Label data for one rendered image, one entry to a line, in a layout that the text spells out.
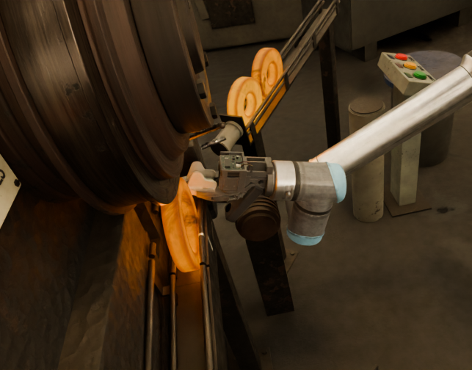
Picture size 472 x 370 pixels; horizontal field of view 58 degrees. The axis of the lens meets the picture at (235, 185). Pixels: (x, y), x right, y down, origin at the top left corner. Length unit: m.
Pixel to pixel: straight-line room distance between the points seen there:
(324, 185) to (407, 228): 0.90
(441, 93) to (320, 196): 0.37
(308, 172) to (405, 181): 0.91
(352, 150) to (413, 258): 0.72
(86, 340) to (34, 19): 0.38
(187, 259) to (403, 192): 1.21
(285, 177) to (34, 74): 0.60
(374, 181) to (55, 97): 1.37
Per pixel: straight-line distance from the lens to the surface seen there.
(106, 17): 0.49
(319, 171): 0.95
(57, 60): 0.45
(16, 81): 0.46
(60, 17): 0.44
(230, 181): 0.91
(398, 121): 1.09
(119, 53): 0.49
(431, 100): 1.09
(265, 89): 1.33
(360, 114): 1.50
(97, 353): 0.58
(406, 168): 1.76
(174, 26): 0.51
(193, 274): 0.88
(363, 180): 1.66
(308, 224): 1.01
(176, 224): 0.76
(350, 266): 1.68
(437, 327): 1.56
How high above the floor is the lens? 1.32
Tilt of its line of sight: 39 degrees down
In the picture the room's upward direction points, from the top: 15 degrees counter-clockwise
